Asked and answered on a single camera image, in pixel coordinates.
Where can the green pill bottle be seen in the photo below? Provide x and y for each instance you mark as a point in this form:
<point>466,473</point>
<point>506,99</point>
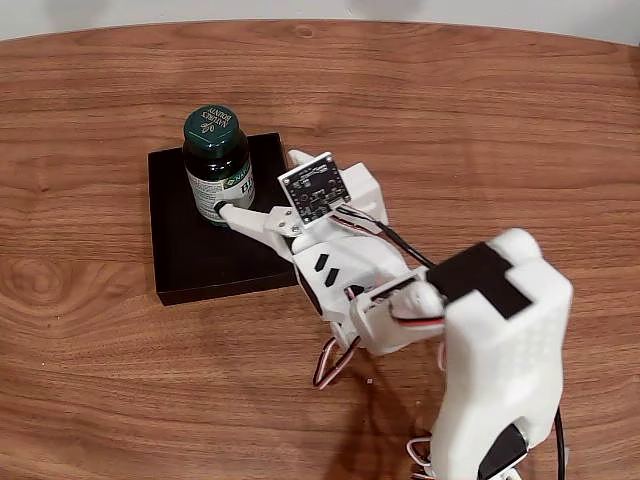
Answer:
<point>210,127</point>

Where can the black open box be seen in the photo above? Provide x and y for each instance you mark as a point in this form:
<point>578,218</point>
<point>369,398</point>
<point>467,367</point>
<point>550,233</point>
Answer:
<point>200,260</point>

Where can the black camera board, white mount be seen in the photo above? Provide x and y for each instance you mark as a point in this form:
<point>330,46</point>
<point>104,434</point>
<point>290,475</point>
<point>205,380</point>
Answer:
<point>315,192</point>

